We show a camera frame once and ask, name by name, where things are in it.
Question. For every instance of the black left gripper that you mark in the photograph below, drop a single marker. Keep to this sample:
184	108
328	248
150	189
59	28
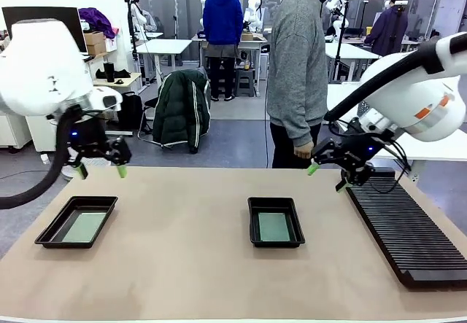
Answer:
87	137

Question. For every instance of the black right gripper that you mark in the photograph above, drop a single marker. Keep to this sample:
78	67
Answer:
357	151

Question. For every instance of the green glass plate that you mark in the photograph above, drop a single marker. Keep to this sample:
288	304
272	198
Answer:
84	228
274	226

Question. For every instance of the black ESD tray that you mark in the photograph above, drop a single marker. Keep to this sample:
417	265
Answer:
47	237
253	224

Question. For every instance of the person's right forearm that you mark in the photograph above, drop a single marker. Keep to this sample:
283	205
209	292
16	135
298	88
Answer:
299	130

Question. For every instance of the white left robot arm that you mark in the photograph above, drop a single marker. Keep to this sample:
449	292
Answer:
44	68

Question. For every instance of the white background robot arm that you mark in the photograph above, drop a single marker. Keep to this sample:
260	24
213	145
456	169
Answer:
138	16
202	2
337	6
252	13

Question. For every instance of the person's right hand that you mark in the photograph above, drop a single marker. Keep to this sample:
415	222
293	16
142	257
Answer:
303	151

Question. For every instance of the black backpack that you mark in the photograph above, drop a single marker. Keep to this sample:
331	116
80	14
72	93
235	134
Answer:
132	113

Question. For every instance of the black office chair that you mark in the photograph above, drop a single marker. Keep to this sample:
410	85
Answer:
145	111

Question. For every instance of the white cabinet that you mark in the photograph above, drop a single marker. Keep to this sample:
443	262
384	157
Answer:
40	133

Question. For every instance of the small wooden desk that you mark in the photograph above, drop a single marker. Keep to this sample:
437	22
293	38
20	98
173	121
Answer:
124	79

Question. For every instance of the black tumbler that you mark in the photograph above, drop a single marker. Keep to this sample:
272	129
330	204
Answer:
108	72

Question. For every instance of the dark green puffer jacket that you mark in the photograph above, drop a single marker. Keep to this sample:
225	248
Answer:
178	111

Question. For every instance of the white side table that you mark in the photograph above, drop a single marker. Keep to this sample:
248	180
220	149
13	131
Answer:
438	148

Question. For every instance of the black slotted board rack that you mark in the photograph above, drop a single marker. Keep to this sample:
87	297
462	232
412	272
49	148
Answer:
412	235

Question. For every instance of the person in grey sweater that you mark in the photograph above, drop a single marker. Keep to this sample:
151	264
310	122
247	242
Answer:
297	64

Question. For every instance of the white background table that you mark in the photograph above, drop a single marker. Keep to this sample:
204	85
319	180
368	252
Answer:
350	51

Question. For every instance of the brown cardboard box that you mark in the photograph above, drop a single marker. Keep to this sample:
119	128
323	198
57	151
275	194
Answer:
94	42

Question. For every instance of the grey plastic stool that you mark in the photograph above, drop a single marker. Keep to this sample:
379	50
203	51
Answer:
245	82

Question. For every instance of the white background desk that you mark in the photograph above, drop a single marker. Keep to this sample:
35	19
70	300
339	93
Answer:
164	46

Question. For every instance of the yellow bin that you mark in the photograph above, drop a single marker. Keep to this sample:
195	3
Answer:
369	33

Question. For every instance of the metal storage shelf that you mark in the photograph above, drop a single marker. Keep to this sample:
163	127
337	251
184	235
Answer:
410	46

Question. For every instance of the person in dark purple jacket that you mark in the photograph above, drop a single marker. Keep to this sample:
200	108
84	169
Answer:
386	31

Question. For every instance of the purple cloth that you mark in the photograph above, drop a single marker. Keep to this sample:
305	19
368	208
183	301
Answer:
96	20

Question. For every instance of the background workbench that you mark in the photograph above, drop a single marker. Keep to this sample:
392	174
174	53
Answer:
257	43

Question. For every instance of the black computer monitor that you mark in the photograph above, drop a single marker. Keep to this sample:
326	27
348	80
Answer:
69	15

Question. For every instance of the person in blue hoodie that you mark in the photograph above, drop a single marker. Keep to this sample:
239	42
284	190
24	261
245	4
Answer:
222	20

